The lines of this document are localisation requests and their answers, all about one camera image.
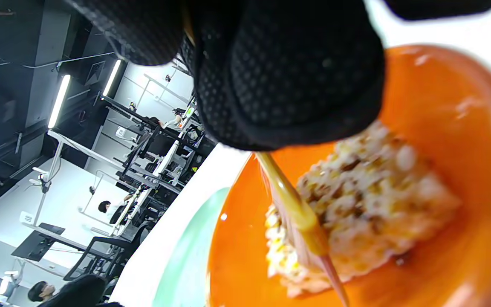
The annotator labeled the long ceiling light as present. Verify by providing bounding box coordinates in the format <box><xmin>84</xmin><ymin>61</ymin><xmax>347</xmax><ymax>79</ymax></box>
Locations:
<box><xmin>47</xmin><ymin>75</ymin><xmax>71</xmax><ymax>129</ymax></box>
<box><xmin>102</xmin><ymin>59</ymin><xmax>121</xmax><ymax>98</ymax></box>

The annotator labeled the orange bowl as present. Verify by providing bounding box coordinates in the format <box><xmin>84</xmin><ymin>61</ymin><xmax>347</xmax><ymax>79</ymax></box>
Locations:
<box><xmin>206</xmin><ymin>44</ymin><xmax>491</xmax><ymax>307</ymax></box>

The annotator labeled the green plate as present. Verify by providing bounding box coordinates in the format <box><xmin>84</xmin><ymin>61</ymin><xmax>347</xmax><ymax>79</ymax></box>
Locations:
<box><xmin>152</xmin><ymin>187</ymin><xmax>231</xmax><ymax>307</ymax></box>

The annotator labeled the rectangular puffed rice cake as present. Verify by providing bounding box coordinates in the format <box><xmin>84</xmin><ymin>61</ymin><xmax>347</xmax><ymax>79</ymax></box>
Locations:
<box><xmin>265</xmin><ymin>122</ymin><xmax>461</xmax><ymax>299</ymax></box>

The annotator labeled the person's right hand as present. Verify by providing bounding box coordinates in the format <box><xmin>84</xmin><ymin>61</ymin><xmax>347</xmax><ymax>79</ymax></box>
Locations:
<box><xmin>64</xmin><ymin>0</ymin><xmax>491</xmax><ymax>152</ymax></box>

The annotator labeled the orange handled basting brush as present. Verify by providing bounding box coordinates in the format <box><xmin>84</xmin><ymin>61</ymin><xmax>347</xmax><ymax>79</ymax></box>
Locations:
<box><xmin>255</xmin><ymin>151</ymin><xmax>350</xmax><ymax>307</ymax></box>

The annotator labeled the black flat monitor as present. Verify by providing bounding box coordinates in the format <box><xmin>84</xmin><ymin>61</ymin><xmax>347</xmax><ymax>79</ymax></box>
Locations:
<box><xmin>11</xmin><ymin>223</ymin><xmax>65</xmax><ymax>261</ymax></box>

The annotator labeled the black armrest office chair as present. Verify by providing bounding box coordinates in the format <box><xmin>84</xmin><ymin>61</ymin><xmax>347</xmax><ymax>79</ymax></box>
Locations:
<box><xmin>63</xmin><ymin>222</ymin><xmax>152</xmax><ymax>282</ymax></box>

